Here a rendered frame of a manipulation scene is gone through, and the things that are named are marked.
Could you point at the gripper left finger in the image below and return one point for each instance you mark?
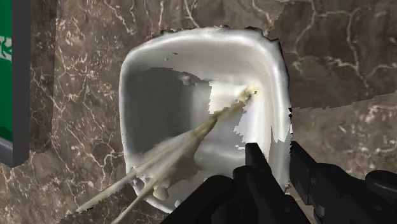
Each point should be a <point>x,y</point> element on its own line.
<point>254,198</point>

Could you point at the green and grey box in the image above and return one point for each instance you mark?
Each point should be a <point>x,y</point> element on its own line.
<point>21,77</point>

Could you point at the white deep bowl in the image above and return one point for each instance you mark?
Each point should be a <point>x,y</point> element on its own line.
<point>217,52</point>

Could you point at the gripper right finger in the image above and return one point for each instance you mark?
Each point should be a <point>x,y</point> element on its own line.
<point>341,198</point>

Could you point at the beige wooden chopstick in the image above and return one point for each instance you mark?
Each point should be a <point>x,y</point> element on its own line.
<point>173,149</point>
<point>155,183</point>

